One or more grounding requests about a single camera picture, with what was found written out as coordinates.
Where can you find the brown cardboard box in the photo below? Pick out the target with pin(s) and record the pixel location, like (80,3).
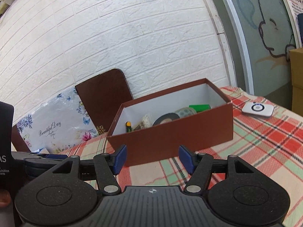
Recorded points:
(177,137)

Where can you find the black tape roll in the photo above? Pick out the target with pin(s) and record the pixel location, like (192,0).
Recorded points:
(170,115)

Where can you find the blue tissue pack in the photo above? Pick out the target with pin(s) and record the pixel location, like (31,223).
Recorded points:
(40,150)

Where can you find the wall poster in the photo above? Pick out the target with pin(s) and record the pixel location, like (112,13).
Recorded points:
(292,0)

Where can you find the white pocket router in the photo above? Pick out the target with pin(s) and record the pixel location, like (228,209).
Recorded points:
(256,110)

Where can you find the tan cardboard carton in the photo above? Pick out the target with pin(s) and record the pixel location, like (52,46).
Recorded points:
(297,75)

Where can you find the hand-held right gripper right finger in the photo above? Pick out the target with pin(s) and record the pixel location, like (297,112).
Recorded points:
(185,158)

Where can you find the green cylinder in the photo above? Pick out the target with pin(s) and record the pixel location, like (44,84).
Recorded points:
(200,108)

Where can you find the round green patterned tape roll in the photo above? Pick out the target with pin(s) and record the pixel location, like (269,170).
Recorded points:
(185,112)

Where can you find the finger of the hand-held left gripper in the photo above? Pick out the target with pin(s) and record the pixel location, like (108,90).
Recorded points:
(55,156)

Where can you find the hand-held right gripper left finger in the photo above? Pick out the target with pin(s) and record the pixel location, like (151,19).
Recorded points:
(119,158)

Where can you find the yellow capped marker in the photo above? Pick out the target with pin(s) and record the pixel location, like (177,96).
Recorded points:
(128,126)

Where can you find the plaid tablecloth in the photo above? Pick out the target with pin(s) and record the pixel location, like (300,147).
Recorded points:
(260,146)

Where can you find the person's left hand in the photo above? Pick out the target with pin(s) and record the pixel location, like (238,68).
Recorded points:
(4,198)

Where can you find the floral white gift bag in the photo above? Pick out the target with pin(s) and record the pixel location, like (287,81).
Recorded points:
(54,123)

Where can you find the cartoon printed glass door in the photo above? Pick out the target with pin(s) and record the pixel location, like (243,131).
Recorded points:
(260,28)

